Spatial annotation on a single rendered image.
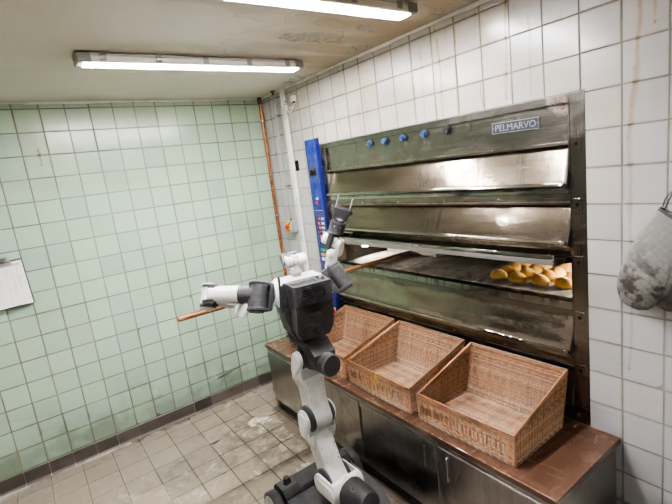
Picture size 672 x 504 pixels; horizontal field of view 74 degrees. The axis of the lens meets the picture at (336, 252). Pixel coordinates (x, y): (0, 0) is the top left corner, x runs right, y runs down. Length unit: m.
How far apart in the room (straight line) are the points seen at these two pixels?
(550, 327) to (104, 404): 3.18
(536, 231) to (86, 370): 3.21
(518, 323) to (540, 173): 0.78
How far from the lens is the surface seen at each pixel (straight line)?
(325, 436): 2.60
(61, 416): 3.99
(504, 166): 2.37
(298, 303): 2.10
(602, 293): 2.25
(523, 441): 2.21
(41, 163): 3.70
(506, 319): 2.54
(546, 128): 2.26
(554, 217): 2.27
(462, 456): 2.33
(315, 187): 3.52
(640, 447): 2.49
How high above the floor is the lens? 1.92
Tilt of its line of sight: 11 degrees down
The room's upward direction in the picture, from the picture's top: 7 degrees counter-clockwise
